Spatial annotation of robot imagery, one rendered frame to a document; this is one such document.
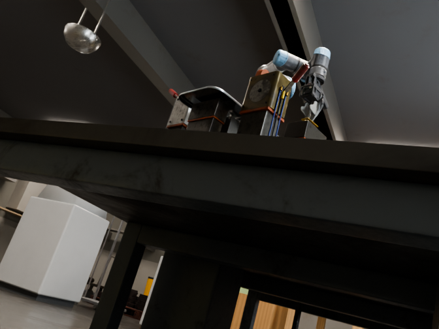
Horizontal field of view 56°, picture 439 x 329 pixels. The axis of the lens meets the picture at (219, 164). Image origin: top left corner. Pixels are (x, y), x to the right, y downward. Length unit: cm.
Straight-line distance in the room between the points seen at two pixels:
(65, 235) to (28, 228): 57
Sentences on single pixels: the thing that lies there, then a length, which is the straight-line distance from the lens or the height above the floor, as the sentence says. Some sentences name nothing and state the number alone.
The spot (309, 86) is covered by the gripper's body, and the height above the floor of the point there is 140.
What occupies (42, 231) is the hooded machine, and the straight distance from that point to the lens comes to 536.
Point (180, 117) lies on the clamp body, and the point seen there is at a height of 97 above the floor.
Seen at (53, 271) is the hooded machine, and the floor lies 34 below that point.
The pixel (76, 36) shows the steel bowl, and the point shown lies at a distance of 433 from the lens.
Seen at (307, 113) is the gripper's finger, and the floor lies 131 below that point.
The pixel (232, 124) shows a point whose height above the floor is 96.
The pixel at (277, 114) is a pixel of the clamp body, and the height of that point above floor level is 94.
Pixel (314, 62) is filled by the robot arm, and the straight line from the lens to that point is 194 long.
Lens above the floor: 40
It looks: 19 degrees up
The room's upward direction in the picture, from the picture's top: 17 degrees clockwise
